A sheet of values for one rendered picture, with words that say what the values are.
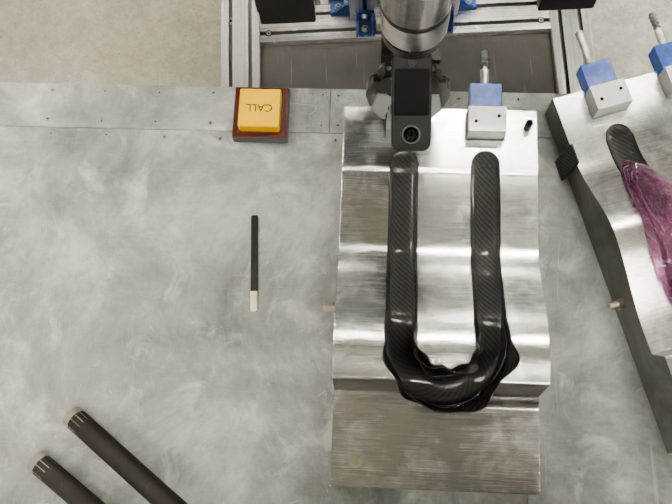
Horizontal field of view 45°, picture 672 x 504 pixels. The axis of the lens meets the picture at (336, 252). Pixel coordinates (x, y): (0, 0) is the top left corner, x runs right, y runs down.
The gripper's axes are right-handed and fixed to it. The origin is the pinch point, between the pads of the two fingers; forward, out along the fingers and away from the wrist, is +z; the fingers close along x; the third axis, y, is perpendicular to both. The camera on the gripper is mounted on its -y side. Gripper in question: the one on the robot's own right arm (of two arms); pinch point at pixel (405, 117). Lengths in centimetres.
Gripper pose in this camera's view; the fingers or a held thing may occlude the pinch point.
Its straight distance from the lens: 111.3
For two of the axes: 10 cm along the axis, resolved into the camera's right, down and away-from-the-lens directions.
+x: -10.0, -0.3, 0.5
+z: 0.4, 2.6, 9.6
